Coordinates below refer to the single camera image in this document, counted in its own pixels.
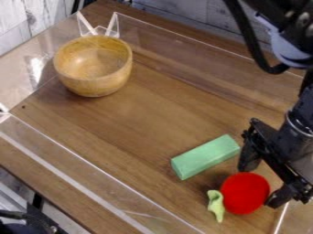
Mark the wooden bowl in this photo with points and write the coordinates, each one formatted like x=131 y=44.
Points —
x=94 y=65

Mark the green rectangular block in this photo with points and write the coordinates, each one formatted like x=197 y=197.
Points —
x=205 y=156

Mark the clear acrylic tray barrier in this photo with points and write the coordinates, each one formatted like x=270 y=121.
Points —
x=94 y=154

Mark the black metal bracket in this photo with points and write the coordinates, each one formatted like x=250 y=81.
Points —
x=39 y=220

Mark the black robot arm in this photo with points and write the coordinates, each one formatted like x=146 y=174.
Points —
x=288 y=19

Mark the red plush strawberry toy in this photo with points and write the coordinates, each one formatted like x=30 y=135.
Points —
x=242 y=194

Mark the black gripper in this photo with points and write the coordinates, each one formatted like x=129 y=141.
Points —
x=286 y=151

